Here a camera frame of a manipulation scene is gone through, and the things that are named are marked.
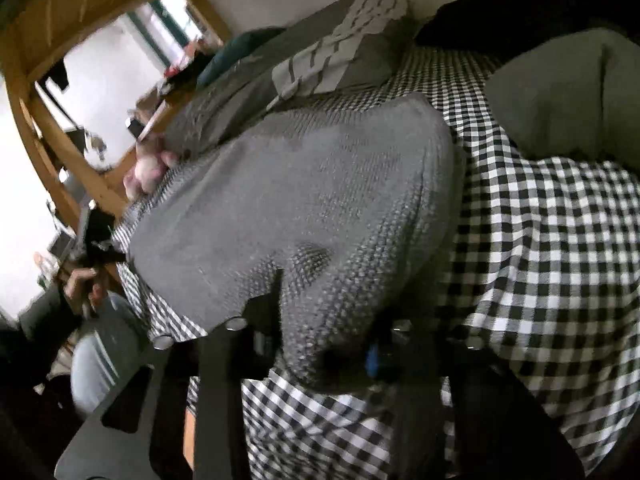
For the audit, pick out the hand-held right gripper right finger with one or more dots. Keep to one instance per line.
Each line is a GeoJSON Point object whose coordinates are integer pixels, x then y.
{"type": "Point", "coordinates": [372, 360]}

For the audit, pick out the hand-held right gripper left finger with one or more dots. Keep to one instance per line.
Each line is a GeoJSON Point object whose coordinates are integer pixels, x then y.
{"type": "Point", "coordinates": [260, 320]}

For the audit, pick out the person's left forearm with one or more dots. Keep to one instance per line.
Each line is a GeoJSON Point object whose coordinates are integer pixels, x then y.
{"type": "Point", "coordinates": [47, 322]}

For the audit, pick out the black clothes pile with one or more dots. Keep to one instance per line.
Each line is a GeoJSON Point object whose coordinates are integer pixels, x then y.
{"type": "Point", "coordinates": [510, 15]}

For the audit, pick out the person's left hand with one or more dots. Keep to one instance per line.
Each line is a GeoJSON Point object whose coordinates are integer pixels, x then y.
{"type": "Point", "coordinates": [80, 290]}

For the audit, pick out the pink plush toy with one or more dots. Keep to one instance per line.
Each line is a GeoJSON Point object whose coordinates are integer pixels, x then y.
{"type": "Point", "coordinates": [147, 170]}

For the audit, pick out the person's leg in jeans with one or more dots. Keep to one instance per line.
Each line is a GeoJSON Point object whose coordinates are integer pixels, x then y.
{"type": "Point", "coordinates": [105, 355]}

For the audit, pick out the cluttered wooden desk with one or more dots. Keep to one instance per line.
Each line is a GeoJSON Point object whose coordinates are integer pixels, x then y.
{"type": "Point", "coordinates": [170, 90]}

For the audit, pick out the grey quilt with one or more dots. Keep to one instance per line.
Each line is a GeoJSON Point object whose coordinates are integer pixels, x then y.
{"type": "Point", "coordinates": [225, 105]}

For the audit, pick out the black white checkered bed sheet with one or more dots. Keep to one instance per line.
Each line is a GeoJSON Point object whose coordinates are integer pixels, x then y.
{"type": "Point", "coordinates": [540, 260]}

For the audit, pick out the teal pillow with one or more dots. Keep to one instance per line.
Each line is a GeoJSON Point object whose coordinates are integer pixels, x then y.
{"type": "Point", "coordinates": [235, 57]}

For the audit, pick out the grey striped pillow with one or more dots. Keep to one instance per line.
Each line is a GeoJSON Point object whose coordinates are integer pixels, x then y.
{"type": "Point", "coordinates": [360, 45]}

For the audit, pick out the wooden bed frame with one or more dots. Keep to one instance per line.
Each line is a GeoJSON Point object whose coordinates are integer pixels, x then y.
{"type": "Point", "coordinates": [30, 125]}

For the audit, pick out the window with green frame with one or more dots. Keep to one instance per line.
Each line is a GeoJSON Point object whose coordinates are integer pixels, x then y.
{"type": "Point", "coordinates": [185, 15]}

